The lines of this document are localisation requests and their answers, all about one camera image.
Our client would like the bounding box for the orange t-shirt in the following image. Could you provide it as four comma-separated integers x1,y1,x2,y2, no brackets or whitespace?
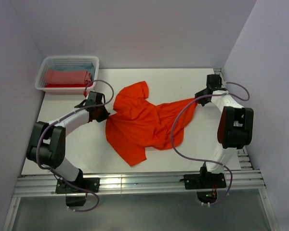
105,81,197,167

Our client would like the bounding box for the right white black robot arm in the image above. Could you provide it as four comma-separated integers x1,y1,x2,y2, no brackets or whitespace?
195,74,254,188

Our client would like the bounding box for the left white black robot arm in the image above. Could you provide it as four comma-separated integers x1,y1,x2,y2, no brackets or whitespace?
26,91,110,192

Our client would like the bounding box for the rolled red t-shirt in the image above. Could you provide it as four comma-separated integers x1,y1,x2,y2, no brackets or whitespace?
44,82,87,88

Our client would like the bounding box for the rolled light blue t-shirt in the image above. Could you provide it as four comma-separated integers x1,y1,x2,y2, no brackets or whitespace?
52,63,95,77

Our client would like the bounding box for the white plastic mesh basket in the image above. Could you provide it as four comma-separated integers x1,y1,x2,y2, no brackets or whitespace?
35,55,99,95

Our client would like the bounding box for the rolled pink t-shirt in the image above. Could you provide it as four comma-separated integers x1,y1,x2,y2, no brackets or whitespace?
44,70,91,85

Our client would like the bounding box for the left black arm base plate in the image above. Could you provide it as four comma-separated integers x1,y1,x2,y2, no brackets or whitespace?
55,178,100,194

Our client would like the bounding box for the aluminium right side rail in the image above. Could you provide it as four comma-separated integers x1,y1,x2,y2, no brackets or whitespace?
213,68,253,170

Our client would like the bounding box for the aluminium front rail frame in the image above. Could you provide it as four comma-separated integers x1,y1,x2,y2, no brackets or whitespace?
3,169,280,231

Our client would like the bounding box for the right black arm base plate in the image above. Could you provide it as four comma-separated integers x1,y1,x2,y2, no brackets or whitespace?
181,173,227,190

